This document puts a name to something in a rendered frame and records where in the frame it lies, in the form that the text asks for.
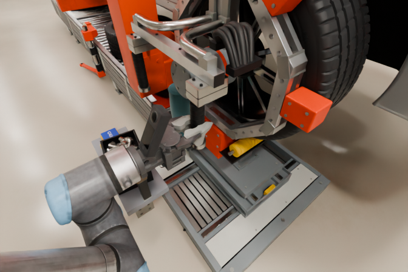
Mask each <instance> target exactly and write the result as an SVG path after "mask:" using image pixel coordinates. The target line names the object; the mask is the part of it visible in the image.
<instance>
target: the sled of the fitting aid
mask: <svg viewBox="0 0 408 272"><path fill-rule="evenodd" d="M189 156H190V157H191V158H192V159H193V161H194V162H195V163H196V164H197V165H198V166H199V168H200V169H201V170H202V171H203V172H204V173H205V174H206V175H207V176H208V177H209V179H210V180H211V181H212V182H213V183H214V184H215V185H216V186H217V187H218V188H219V190H220V191H221V192H222V193H223V194H224V195H225V197H226V198H227V199H228V200H229V201H230V202H231V203H232V204H233V205H234V206H235V208H236V209H237V210H238V211H239V212H240V213H241V215H243V216H244V218H246V217H248V216H249V215H250V214H251V213H252V212H253V211H254V210H255V209H257V208H258V207H259V206H260V205H261V204H263V202H264V201H266V200H267V199H268V198H269V197H271V196H272V195H273V194H274V193H275V192H276V191H277V190H278V189H280V188H281V187H282V186H284V184H286V182H288V181H289V179H290V177H291V175H292V173H291V172H290V171H289V170H287V169H286V168H285V167H283V168H282V169H281V170H280V171H279V172H278V173H277V174H275V175H274V176H273V177H272V178H270V179H269V180H268V181H267V182H265V183H264V184H263V185H262V186H261V187H259V188H258V189H257V190H255V191H254V192H253V193H252V194H251V195H249V196H248V197H247V198H246V199H244V198H243V197H242V196H241V195H240V194H239V193H238V192H237V191H236V190H235V189H234V188H233V187H232V186H231V184H230V183H229V182H228V181H227V180H226V179H225V178H224V177H223V176H222V175H221V174H220V173H219V172H218V170H217V169H216V168H215V167H214V166H213V165H212V164H211V163H210V162H209V161H208V160H207V159H206V158H205V157H204V156H203V155H202V154H201V153H200V152H199V151H198V149H194V148H190V149H189Z"/></svg>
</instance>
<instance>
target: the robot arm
mask: <svg viewBox="0 0 408 272"><path fill-rule="evenodd" d="M170 118H171V114H170V113H169V112H168V111H167V110H166V109H165V108H164V107H163V106H162V105H159V104H154V105H153V106H152V109H151V112H150V114H149V118H148V121H147V123H146V126H145V129H144V131H143V135H142V137H141V140H140V143H139V145H138V146H139V147H140V150H136V149H135V148H134V146H133V145H132V146H130V147H128V148H125V146H123V145H121V146H119V147H117V148H115V149H113V150H111V151H109V152H107V153H105V154H103V155H101V156H99V157H97V158H95V159H93V160H91V161H89V162H87V163H85V164H83V165H80V166H78V167H76V168H74V169H72V170H70V171H67V172H65V173H63V174H60V175H59V176H57V177H55V178H53V179H51V180H50V181H48V182H47V183H46V184H45V186H44V193H45V197H46V201H47V204H48V206H49V209H50V211H51V213H52V215H53V217H54V219H55V220H56V222H57V223H58V224H59V225H65V224H69V223H70V222H71V221H73V222H74V223H75V224H76V225H77V226H78V227H79V228H80V230H81V233H82V235H83V239H84V242H85V245H86V246H81V247H71V248H54V249H44V250H27V251H9V252H0V272H150V271H149V268H148V266H147V261H145V259H144V257H143V255H142V253H141V251H140V249H139V247H138V245H137V243H136V241H135V239H134V237H133V235H132V233H131V231H130V229H129V226H128V224H127V222H126V220H125V218H124V215H123V211H122V209H121V207H120V205H119V204H118V203H117V201H116V200H115V198H114V196H116V195H117V194H118V193H121V192H122V191H124V190H125V189H127V188H128V187H130V186H132V185H134V184H136V183H137V182H139V181H140V180H141V177H142V179H144V178H145V177H147V176H148V174H147V172H149V171H151V170H152V169H154V168H156V167H158V166H160V165H162V167H161V168H164V167H165V168H166V169H167V170H168V171H169V170H171V169H172V168H174V167H176V166H177V165H179V164H181V163H183V162H184V161H186V160H185V155H186V151H185V149H186V148H188V147H190V146H191V145H193V144H195V145H196V146H200V145H201V144H202V143H203V141H204V138H205V134H206V133H207V132H208V131H209V130H210V129H211V126H212V125H213V122H212V121H206V122H204V123H203V124H201V125H198V126H197V127H195V128H194V129H191V116H190V115H185V116H179V117H175V118H171V119H170ZM181 132H183V133H184V137H182V134H179V133H181ZM140 176H141V177H140Z"/></svg>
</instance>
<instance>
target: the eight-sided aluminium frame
mask: <svg viewBox="0 0 408 272"><path fill-rule="evenodd" d="M201 1H202V0H178V3H177V5H176V7H174V11H173V13H172V14H173V17H172V20H173V21H175V20H180V19H186V18H192V15H193V13H194V12H195V10H196V9H197V7H198V6H199V4H200V3H201ZM248 2H249V4H250V6H251V9H252V11H253V13H254V15H255V17H256V19H257V22H258V24H259V27H260V29H261V31H262V33H263V35H264V37H265V40H266V42H267V44H268V46H269V48H270V51H271V53H272V55H273V58H274V60H275V62H276V64H277V74H276V78H275V81H274V85H273V90H272V93H271V97H270V102H269V105H268V109H267V114H266V117H265V118H264V119H261V120H256V121H251V122H247V123H239V122H238V121H237V120H236V119H235V118H233V117H232V116H231V115H229V114H228V113H227V112H225V111H224V110H223V109H221V108H220V107H219V106H218V105H216V104H215V103H213V102H210V103H208V104H205V116H206V117H207V118H208V119H209V120H210V121H212V122H213V123H214V124H215V125H216V126H217V127H218V128H219V129H221V130H222V131H223V132H224V133H226V135H227V136H228V137H230V138H231V139H232V140H234V139H235V140H237V139H240V138H249V137H259V136H264V135H265V136H268V135H273V134H275V133H276V132H277V131H279V130H281V129H282V128H284V127H285V125H286V122H287V121H288V120H286V119H284V118H283V117H281V116H280V112H281V109H282V105H283V102H284V99H285V96H286V95H288V94H289V93H291V92H292V91H294V90H296V89H298V88H299V85H300V82H301V79H302V76H303V74H304V72H305V67H306V65H307V62H308V59H307V57H306V56H305V49H303V48H302V46H301V44H300V42H299V39H298V37H297V35H296V32H295V31H294V28H293V26H292V23H291V21H290V19H289V17H288V14H287V13H283V14H281V15H277V16H271V14H270V13H269V11H268V9H267V8H266V6H265V4H264V3H263V1H262V0H248ZM189 29H191V28H188V29H182V30H175V31H174V35H175V42H176V43H177V44H179V37H180V35H181V34H182V33H183V32H185V31H187V30H189Z"/></svg>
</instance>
